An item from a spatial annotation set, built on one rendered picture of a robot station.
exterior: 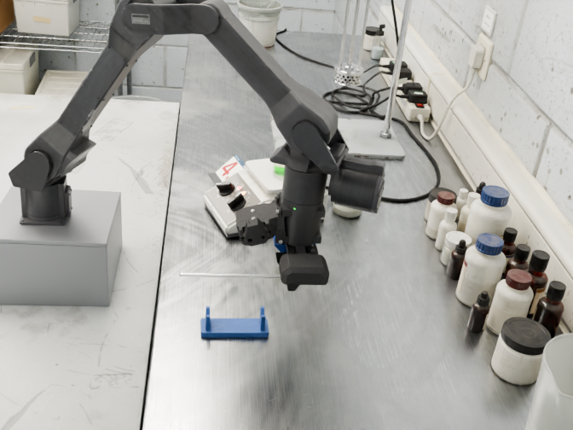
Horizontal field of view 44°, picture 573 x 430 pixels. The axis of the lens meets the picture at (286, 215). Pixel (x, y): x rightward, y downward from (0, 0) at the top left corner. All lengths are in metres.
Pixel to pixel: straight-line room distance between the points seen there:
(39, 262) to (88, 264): 0.07
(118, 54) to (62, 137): 0.15
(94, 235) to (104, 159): 0.49
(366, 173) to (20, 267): 0.52
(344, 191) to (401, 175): 0.68
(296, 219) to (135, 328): 0.30
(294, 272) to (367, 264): 0.37
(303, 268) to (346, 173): 0.13
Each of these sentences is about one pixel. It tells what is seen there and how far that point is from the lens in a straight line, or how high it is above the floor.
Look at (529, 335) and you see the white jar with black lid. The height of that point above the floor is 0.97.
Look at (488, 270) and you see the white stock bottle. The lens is 1.17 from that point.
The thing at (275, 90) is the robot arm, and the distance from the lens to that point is 0.89.
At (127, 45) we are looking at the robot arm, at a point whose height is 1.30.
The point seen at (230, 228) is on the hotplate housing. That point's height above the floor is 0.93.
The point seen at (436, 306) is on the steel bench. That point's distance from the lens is 1.19.
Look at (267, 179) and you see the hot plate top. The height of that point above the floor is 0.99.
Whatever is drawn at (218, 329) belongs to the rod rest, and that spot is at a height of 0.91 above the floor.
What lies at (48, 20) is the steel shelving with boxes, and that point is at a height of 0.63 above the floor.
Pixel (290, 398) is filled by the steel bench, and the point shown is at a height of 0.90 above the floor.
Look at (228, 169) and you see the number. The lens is 1.47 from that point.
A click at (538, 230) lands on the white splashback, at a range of 1.30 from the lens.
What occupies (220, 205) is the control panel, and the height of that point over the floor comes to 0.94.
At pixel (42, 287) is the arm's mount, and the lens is 1.12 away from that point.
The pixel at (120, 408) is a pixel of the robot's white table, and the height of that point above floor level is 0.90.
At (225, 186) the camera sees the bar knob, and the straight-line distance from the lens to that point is 1.32.
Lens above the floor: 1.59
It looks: 30 degrees down
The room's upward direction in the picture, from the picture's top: 6 degrees clockwise
